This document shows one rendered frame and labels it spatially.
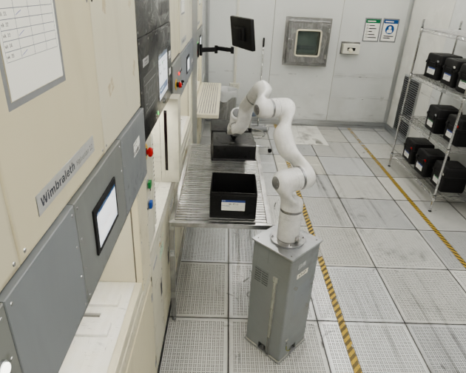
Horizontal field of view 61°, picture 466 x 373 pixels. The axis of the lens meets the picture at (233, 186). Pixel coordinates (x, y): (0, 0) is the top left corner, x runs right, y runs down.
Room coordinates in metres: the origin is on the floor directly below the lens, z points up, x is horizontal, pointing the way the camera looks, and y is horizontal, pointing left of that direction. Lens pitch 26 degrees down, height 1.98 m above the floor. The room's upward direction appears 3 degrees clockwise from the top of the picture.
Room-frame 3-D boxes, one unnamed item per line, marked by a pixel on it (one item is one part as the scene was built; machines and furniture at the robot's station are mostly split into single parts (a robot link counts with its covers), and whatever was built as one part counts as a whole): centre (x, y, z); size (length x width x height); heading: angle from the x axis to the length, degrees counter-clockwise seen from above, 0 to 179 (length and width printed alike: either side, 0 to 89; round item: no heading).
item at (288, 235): (1.84, -0.31, 0.85); 0.19 x 0.19 x 0.18
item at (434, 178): (3.86, -2.27, 0.31); 0.30 x 0.28 x 0.26; 0
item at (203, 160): (2.61, 0.08, 0.38); 1.30 x 0.60 x 0.76; 2
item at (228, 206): (2.16, 0.00, 0.85); 0.28 x 0.28 x 0.17; 1
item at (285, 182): (1.83, -0.29, 1.07); 0.19 x 0.12 x 0.24; 118
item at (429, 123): (4.25, -2.24, 0.81); 0.30 x 0.28 x 0.26; 177
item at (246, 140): (2.60, 0.01, 1.02); 0.29 x 0.29 x 0.13; 4
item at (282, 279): (1.84, -0.31, 0.38); 0.28 x 0.28 x 0.76; 47
